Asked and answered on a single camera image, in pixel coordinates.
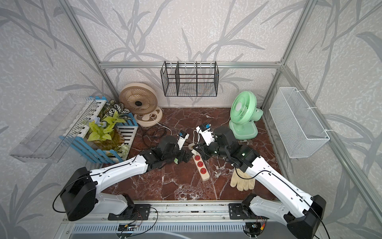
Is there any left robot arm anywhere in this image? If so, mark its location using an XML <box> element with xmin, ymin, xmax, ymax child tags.
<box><xmin>58</xmin><ymin>136</ymin><xmax>192</xmax><ymax>221</ymax></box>

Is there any white mesh wall basket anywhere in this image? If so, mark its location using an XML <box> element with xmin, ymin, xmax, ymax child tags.
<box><xmin>270</xmin><ymin>87</ymin><xmax>330</xmax><ymax>158</ymax></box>

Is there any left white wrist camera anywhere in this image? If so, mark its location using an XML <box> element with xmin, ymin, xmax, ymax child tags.
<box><xmin>177</xmin><ymin>130</ymin><xmax>190</xmax><ymax>150</ymax></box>

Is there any beige desk fan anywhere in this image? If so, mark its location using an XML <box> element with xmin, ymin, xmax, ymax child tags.
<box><xmin>119</xmin><ymin>83</ymin><xmax>163</xmax><ymax>127</ymax></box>

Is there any blue white wooden crate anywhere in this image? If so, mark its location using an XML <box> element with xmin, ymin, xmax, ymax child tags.
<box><xmin>71</xmin><ymin>97</ymin><xmax>138</xmax><ymax>164</ymax></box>

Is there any beige red power strip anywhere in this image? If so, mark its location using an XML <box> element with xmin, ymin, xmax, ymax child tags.
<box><xmin>191</xmin><ymin>149</ymin><xmax>210</xmax><ymax>181</ymax></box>

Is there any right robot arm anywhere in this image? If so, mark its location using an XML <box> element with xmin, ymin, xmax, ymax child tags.
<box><xmin>194</xmin><ymin>123</ymin><xmax>326</xmax><ymax>239</ymax></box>

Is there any cream work glove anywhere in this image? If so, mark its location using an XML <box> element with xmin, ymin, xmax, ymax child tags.
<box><xmin>230</xmin><ymin>168</ymin><xmax>256</xmax><ymax>191</ymax></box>

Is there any black wire wall basket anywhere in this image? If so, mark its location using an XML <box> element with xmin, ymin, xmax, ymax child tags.
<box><xmin>160</xmin><ymin>62</ymin><xmax>219</xmax><ymax>97</ymax></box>

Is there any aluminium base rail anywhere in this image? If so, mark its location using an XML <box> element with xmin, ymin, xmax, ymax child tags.
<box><xmin>55</xmin><ymin>201</ymin><xmax>295</xmax><ymax>239</ymax></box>

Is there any green desk fan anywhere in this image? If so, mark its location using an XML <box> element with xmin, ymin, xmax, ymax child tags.
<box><xmin>229</xmin><ymin>91</ymin><xmax>264</xmax><ymax>140</ymax></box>

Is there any clear plastic wall tray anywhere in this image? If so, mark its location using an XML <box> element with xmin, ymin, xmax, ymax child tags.
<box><xmin>10</xmin><ymin>95</ymin><xmax>97</xmax><ymax>163</ymax></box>

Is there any black power strip cable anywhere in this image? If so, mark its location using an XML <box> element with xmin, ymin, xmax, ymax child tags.
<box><xmin>141</xmin><ymin>126</ymin><xmax>168</xmax><ymax>150</ymax></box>

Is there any green potted plant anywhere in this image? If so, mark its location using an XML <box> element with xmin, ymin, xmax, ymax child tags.
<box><xmin>86</xmin><ymin>100</ymin><xmax>130</xmax><ymax>161</ymax></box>

